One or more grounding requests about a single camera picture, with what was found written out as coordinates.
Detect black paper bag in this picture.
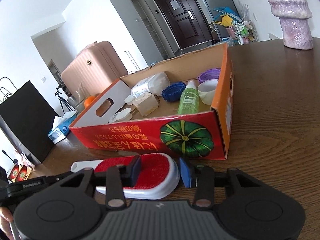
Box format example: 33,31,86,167
1,81,57,165

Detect clear glass cup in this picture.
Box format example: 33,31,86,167
67,83,88,113

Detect white plastic cup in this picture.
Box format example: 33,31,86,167
197,80,218,105

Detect camera tripod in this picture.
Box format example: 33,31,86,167
55,85,75,114

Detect white jar lid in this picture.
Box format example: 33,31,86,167
124,94,136,106

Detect orange fruit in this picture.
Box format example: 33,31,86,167
84,96,96,108

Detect person left hand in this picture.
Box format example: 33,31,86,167
1,207,14,240

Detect dark brown door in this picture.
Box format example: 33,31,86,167
154,0,212,49

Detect snack packets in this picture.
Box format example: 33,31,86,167
9,152,35,183

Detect blue tissue pack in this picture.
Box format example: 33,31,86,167
48,111,78,144

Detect green transparent bottle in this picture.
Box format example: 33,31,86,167
177,80,200,115

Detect purple jar lid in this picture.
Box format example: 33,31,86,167
197,68,221,84

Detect blue jar lid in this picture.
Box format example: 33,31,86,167
161,82,186,102

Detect red white lint brush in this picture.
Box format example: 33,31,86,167
70,153,180,200

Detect pink suitcase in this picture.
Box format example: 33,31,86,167
61,41,128,96

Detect wire storage rack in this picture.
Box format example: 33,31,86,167
232,20,258,45

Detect small white round container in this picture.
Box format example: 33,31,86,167
109,108,133,124

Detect red cardboard pumpkin box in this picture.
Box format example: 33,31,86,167
69,44,233,160

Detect pink glitter vase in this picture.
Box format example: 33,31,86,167
268,0,313,50

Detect beige small box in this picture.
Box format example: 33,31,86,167
132,92,160,117

